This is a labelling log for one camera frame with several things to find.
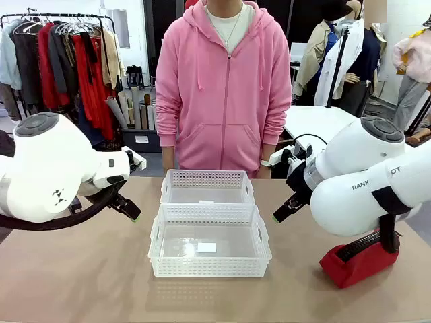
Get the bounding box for white lab coat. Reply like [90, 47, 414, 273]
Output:
[314, 18, 366, 107]

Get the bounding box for grey hanging coat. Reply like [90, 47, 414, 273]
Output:
[48, 22, 79, 96]

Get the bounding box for thin silver necklace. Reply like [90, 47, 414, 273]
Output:
[208, 5, 244, 48]

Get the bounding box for beige hanging garment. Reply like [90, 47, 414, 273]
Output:
[100, 29, 124, 91]

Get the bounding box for black tripod pole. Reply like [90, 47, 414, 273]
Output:
[324, 26, 351, 108]

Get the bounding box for grey trousers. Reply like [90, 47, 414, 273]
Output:
[393, 75, 430, 131]

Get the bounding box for person's left forearm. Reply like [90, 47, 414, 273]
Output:
[261, 100, 293, 163]

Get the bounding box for thin black wrist camera cable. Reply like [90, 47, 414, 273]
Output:
[291, 133, 328, 159]

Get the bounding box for long red hanging dress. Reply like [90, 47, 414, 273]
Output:
[71, 32, 116, 141]

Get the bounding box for grey storage box with label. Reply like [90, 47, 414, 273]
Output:
[120, 127, 163, 154]

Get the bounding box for red pencil case black zipper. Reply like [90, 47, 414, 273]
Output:
[319, 228, 402, 289]

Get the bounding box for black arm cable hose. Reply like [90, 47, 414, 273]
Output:
[371, 186, 414, 255]
[0, 180, 128, 231]

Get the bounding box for black hat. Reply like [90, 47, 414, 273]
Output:
[322, 0, 353, 23]

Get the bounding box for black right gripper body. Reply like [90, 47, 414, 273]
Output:
[285, 157, 316, 206]

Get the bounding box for left clear plastic basket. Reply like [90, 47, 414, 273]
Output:
[147, 203, 273, 279]

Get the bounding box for pink zip hoodie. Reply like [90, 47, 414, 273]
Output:
[155, 0, 293, 171]

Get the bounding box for red hanging jacket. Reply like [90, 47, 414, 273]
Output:
[36, 22, 72, 109]

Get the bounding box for dark grey hanging garment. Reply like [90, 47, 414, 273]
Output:
[12, 24, 42, 106]

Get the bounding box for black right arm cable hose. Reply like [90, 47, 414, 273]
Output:
[371, 186, 414, 255]

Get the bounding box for white background table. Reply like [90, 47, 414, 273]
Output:
[283, 104, 365, 144]

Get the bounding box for black hanging scarf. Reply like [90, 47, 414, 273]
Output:
[79, 32, 99, 85]

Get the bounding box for right clear plastic basket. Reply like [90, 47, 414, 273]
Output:
[160, 169, 257, 207]

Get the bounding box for person's right forearm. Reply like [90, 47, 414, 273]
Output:
[155, 97, 185, 149]

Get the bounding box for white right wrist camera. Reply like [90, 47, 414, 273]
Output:
[269, 143, 316, 166]

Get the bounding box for navy garment on mannequin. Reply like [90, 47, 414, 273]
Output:
[350, 26, 382, 99]

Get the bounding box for mannequin in pink fluffy top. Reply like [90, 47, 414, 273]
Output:
[392, 15, 431, 83]

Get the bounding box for white t-shirt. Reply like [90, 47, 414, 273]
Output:
[205, 3, 254, 55]

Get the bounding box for cream paper roll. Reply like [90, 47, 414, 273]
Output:
[130, 86, 142, 131]

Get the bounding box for black metal clothes rack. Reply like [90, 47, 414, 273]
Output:
[0, 12, 118, 40]

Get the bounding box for brown paper roll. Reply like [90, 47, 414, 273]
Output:
[143, 94, 152, 131]

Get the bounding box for mannequin in beige coat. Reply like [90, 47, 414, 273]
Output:
[292, 0, 361, 106]

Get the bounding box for light blue hanging shirt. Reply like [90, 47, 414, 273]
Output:
[0, 19, 22, 92]

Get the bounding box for clear plastic basket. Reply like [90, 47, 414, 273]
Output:
[147, 203, 273, 279]
[160, 169, 257, 207]

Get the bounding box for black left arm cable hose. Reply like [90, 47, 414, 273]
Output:
[0, 180, 128, 231]

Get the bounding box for person's right hand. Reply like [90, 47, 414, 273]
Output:
[162, 147, 176, 176]

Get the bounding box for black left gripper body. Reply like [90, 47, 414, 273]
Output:
[106, 192, 131, 212]

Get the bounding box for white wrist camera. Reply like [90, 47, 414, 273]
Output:
[121, 146, 147, 171]
[269, 143, 316, 166]

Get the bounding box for grey paper roll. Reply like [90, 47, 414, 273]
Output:
[106, 95, 129, 130]

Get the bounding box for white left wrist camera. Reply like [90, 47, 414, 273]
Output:
[121, 146, 147, 171]

